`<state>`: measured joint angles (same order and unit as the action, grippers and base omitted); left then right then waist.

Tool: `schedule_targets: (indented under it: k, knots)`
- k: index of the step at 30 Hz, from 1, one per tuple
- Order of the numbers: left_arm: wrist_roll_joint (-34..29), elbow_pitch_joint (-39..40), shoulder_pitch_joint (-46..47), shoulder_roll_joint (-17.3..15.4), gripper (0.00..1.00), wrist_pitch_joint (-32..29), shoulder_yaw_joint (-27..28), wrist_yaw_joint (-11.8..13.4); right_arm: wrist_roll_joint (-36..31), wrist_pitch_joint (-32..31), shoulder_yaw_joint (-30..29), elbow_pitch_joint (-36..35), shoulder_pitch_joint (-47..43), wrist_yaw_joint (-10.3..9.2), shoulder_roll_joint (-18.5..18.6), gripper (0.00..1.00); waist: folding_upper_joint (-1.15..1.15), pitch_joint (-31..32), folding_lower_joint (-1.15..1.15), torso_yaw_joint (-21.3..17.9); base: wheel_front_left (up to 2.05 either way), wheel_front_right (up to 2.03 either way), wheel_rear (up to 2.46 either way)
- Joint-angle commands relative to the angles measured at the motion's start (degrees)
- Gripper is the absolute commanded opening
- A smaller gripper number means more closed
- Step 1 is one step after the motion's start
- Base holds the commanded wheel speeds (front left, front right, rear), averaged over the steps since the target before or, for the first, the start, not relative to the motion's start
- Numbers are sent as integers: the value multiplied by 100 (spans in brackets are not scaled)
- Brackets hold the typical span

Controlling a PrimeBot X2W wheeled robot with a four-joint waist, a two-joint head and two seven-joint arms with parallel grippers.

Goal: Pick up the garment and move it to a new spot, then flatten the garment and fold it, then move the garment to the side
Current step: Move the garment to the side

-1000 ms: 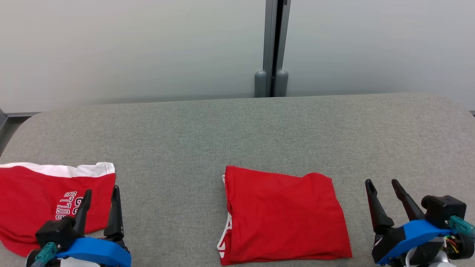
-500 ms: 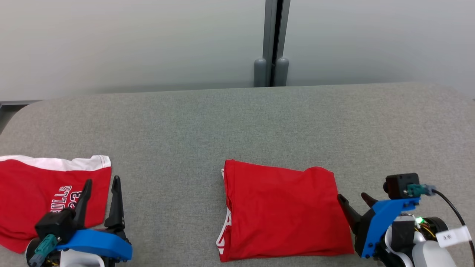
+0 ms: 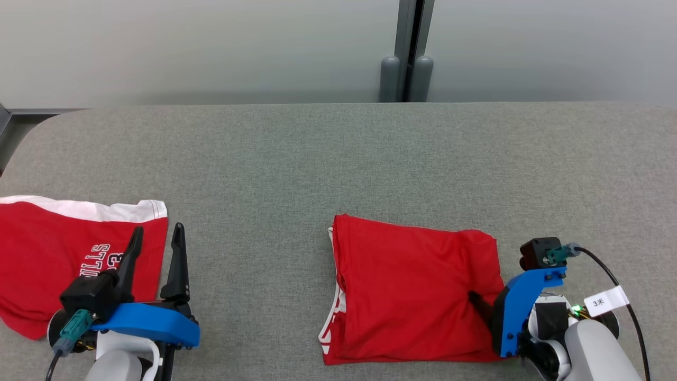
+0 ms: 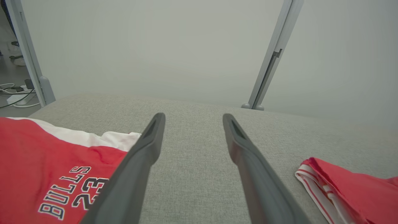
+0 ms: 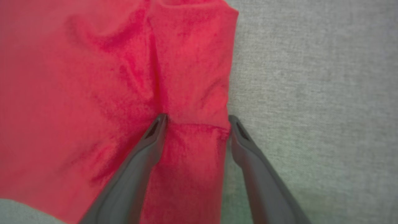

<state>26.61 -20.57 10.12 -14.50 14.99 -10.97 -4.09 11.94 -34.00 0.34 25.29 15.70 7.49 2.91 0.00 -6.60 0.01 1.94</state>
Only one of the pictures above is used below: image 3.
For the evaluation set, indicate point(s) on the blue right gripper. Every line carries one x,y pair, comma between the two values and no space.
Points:
510,312

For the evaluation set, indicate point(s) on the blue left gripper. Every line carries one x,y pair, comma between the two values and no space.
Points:
153,323

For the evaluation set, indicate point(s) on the red Bulls jersey white sleeves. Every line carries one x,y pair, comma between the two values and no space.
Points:
412,286

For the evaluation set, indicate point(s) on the red Bulls shorts white band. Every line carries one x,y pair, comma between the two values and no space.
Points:
31,254

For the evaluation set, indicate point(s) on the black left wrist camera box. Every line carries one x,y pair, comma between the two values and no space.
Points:
87,293

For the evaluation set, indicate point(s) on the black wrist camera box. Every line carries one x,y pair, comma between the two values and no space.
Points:
87,293
534,254

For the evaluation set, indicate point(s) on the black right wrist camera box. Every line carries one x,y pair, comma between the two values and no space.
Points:
534,254

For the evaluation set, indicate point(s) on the grey rounded post foot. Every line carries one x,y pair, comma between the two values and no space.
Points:
390,79
423,79

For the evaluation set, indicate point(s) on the grey aluminium partition post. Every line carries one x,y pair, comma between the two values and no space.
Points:
404,26

